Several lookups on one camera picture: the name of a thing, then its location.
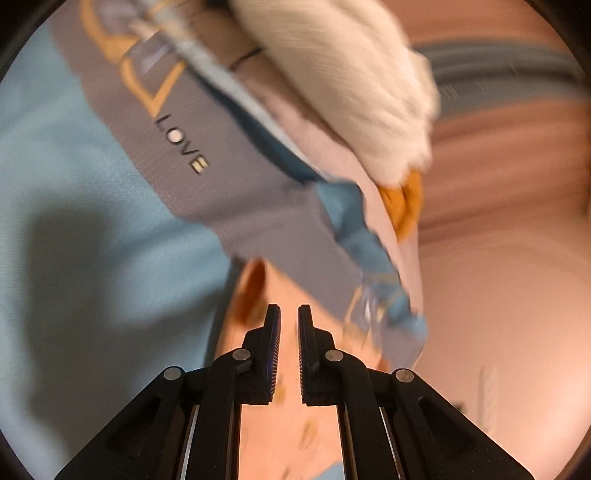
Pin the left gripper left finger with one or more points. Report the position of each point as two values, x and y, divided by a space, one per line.
185 425

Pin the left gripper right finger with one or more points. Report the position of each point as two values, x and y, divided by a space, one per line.
394 425

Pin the pink cartoon print shirt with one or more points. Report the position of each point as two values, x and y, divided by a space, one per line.
288 440

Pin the pink curtain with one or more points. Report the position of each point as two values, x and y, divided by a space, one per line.
506 164

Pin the blue grey bed cover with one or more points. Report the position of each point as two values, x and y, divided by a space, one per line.
149 148

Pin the grey blue curtain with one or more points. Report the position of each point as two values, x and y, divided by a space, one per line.
477 75

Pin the white plush goose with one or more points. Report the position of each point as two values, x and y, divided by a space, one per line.
353 63

